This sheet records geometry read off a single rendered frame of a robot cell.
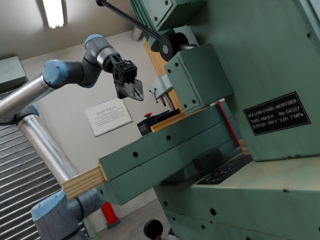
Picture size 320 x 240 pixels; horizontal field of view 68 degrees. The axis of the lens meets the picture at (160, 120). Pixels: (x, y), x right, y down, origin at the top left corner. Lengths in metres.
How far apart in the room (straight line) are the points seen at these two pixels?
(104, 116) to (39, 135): 2.42
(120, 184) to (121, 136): 3.19
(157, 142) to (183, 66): 0.21
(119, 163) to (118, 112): 3.23
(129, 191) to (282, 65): 0.40
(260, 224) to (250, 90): 0.25
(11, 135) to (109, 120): 1.33
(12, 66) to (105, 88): 1.26
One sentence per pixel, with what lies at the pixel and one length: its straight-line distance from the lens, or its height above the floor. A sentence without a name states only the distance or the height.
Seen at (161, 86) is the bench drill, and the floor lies 1.43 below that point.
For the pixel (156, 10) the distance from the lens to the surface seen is 0.53.
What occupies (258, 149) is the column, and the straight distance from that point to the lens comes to 0.55.
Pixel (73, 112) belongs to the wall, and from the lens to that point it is 3.74.
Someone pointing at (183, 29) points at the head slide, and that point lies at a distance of 0.66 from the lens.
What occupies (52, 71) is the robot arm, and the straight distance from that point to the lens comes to 0.96.
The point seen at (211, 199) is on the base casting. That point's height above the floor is 0.77.
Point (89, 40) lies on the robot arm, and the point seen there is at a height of 1.40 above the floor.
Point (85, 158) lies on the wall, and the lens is 3.66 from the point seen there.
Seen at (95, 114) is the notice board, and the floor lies 1.57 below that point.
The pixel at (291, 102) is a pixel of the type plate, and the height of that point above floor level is 0.90.
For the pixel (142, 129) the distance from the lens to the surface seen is 0.84.
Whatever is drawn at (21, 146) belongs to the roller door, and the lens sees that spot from 3.73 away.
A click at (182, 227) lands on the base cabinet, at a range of 0.77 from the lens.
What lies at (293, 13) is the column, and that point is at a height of 1.03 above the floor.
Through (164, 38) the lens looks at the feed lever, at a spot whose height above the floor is 1.14.
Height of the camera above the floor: 0.96
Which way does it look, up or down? 2 degrees up
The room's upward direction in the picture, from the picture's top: 25 degrees counter-clockwise
